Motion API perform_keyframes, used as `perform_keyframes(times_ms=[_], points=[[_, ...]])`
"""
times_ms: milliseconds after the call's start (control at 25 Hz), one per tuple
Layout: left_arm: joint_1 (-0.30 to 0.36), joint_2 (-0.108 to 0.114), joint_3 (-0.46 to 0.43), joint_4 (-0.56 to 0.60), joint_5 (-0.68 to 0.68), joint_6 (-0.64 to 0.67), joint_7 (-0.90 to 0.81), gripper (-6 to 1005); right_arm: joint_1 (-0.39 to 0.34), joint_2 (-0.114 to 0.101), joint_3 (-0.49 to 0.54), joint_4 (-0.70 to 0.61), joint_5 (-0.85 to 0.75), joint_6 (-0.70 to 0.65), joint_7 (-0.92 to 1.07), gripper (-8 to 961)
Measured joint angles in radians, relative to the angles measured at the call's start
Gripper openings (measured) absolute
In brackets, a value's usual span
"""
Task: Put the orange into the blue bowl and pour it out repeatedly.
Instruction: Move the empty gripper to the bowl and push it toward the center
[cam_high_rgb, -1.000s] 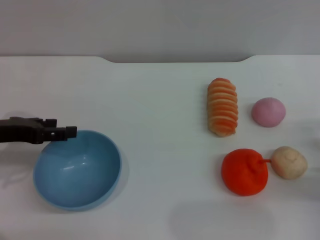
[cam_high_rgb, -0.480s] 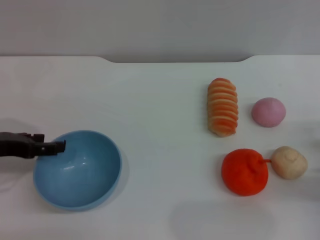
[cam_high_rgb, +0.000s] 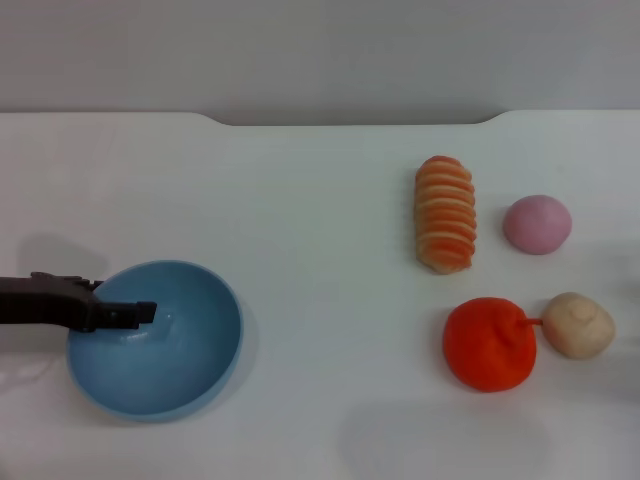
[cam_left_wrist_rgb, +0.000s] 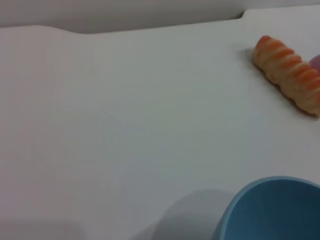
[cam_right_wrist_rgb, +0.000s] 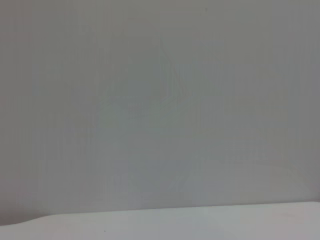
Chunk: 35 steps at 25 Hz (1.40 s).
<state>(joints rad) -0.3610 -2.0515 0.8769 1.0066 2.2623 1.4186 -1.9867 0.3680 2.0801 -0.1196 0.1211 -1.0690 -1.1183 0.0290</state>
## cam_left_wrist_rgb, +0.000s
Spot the blue plastic bowl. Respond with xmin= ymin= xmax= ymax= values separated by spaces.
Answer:
xmin=211 ymin=175 xmax=320 ymax=240

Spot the orange striped bread roll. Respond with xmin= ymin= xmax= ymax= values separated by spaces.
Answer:
xmin=252 ymin=35 xmax=320 ymax=117

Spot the pink round bun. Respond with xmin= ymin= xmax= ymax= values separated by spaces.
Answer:
xmin=308 ymin=54 xmax=320 ymax=73

